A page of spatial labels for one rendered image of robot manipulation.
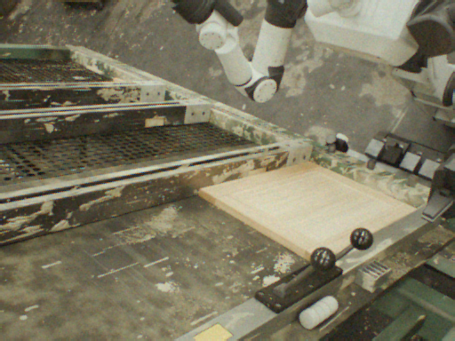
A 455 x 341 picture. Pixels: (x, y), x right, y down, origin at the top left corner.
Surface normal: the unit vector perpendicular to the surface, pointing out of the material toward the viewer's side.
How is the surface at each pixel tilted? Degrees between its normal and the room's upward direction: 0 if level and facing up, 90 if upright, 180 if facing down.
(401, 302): 36
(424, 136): 0
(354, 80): 0
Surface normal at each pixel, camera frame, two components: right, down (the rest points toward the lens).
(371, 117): -0.44, -0.42
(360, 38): -0.67, 0.61
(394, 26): 0.00, 0.20
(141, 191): 0.71, 0.37
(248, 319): 0.18, -0.92
